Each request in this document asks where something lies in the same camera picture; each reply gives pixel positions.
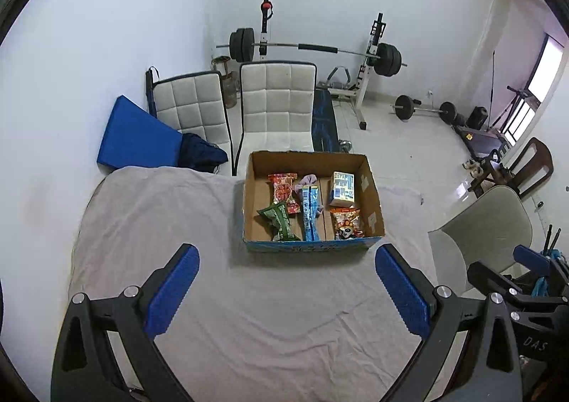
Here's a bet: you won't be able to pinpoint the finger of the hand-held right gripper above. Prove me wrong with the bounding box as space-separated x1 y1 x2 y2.
513 244 569 285
467 261 569 312

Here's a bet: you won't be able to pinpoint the red snack packet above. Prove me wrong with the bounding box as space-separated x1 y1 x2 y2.
267 172 299 215

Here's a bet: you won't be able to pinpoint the blue white tissue pack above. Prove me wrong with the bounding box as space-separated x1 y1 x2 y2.
329 171 356 207

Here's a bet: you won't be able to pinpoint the window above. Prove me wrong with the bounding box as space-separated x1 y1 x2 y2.
502 33 565 145

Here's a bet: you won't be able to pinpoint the thin black pole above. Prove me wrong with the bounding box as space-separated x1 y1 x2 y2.
489 51 496 127

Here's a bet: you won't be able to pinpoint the cardboard box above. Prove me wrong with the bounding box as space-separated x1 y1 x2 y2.
242 150 385 254

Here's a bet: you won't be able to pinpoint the orange panda snack packet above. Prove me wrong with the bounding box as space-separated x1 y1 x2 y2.
330 207 364 239

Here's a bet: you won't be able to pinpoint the dark blue garment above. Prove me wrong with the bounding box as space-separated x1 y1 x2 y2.
179 132 229 174

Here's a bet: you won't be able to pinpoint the long barbell with black plates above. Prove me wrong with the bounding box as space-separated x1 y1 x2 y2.
216 27 409 77

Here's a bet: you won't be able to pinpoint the blue folded mat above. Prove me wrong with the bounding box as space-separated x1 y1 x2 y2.
97 95 183 169

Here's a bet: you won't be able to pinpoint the black speaker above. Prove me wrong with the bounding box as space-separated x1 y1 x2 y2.
467 106 489 129

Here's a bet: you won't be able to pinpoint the green snack packet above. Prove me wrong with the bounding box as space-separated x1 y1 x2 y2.
256 201 303 243

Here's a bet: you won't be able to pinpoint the black weight bench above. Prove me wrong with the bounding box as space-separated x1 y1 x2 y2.
311 89 339 153

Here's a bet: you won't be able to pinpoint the black rod with strap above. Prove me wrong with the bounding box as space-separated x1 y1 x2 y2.
146 66 160 116

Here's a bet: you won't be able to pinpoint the white bench press rack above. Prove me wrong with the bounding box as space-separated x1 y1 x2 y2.
259 0 387 132

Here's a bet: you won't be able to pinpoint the black twin rods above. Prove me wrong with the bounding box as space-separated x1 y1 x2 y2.
544 225 563 258

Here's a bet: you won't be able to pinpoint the metal cable row handle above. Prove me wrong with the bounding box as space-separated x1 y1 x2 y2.
326 65 354 89

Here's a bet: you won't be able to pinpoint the grey shell chair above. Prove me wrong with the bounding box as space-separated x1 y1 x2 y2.
428 184 534 296

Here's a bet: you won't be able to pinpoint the black treadmill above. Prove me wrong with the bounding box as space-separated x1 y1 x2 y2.
453 124 512 158

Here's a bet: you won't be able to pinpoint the grey table cloth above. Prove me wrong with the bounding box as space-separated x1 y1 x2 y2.
69 166 438 402

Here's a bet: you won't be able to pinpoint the brown wooden chair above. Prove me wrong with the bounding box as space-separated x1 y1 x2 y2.
473 138 554 200

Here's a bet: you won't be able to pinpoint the white padded chair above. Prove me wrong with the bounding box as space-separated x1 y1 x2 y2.
233 61 318 176
152 71 233 176

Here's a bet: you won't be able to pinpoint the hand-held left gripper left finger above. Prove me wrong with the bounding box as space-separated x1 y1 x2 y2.
50 243 201 402

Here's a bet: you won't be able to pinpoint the long blue snack packet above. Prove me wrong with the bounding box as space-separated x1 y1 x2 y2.
300 185 323 242

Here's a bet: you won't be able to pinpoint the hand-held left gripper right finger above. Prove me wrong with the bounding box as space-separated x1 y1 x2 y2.
374 243 523 402

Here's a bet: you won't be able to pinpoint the short barbell with black plates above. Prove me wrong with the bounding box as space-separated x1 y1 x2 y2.
391 95 458 125

